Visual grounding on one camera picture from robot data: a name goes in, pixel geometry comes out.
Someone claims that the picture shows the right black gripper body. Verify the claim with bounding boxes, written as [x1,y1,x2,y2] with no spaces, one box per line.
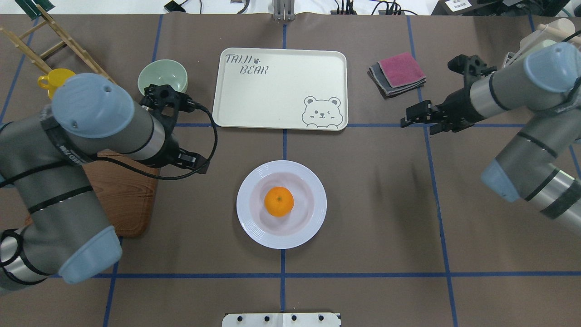
[429,89,482,135]

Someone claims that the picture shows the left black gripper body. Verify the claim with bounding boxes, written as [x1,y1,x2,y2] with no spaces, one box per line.
[154,133,209,174]

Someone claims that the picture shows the orange fruit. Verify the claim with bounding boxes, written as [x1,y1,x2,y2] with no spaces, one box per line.
[264,186,295,218]

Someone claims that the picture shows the white round plate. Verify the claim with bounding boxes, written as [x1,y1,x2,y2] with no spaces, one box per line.
[236,161,327,250]

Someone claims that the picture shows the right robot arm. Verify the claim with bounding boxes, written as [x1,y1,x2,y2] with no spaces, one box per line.
[400,42,581,233]

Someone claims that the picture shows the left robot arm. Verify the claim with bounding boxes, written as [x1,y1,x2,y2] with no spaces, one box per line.
[0,73,210,295]

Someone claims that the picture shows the cream bear tray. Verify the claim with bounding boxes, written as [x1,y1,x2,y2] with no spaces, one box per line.
[212,48,349,131]

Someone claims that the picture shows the pink cloth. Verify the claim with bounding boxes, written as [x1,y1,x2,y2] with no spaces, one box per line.
[378,52,426,88]

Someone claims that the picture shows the wooden cutting board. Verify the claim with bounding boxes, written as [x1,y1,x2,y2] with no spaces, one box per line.
[83,161,158,238]

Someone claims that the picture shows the grey cloth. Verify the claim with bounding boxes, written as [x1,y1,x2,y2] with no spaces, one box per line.
[369,63,426,98]

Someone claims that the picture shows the green bowl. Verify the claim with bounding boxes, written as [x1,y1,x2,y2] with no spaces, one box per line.
[137,59,188,95]

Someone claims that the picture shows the cup holder rack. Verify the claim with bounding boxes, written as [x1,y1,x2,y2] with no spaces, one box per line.
[502,18,576,68]

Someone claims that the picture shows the yellow cup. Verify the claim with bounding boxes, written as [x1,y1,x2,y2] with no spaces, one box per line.
[37,68,75,99]

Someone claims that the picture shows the small black device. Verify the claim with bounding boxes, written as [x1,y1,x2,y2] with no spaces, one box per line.
[163,0,187,13]

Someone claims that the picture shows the wooden dish rack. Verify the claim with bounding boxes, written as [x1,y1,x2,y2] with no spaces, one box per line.
[1,6,116,84]

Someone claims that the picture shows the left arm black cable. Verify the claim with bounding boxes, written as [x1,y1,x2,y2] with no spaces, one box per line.
[91,102,219,181]

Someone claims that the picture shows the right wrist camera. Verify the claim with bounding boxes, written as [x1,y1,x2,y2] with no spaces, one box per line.
[448,54,497,86]

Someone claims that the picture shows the aluminium frame post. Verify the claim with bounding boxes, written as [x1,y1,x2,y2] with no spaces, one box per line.
[272,0,296,21]

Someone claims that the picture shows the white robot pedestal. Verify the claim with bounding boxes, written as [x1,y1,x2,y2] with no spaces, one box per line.
[222,312,342,327]

